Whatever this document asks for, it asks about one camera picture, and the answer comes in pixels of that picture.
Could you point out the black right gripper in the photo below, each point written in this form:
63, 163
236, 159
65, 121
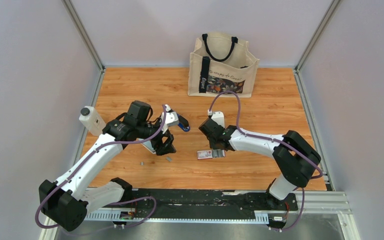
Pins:
211, 144

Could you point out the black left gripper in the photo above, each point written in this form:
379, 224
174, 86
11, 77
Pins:
163, 148

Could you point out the red white staple box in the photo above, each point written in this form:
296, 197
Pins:
204, 154

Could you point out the blue black stapler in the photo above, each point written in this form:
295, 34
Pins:
183, 123

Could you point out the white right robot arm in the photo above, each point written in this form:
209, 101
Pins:
296, 159

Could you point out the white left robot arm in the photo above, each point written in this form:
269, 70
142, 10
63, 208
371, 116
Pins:
66, 201

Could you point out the light blue white tube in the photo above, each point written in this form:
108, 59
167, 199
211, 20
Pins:
148, 145

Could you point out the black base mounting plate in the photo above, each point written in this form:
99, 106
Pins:
206, 204

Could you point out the white bottle black cap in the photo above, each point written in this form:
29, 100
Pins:
92, 120

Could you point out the beige canvas tote bag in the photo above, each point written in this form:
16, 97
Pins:
221, 62

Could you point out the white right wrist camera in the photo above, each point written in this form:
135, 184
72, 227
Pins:
218, 117

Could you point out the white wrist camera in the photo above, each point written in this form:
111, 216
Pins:
218, 117
171, 118

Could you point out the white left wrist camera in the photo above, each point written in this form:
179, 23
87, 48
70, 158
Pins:
171, 118

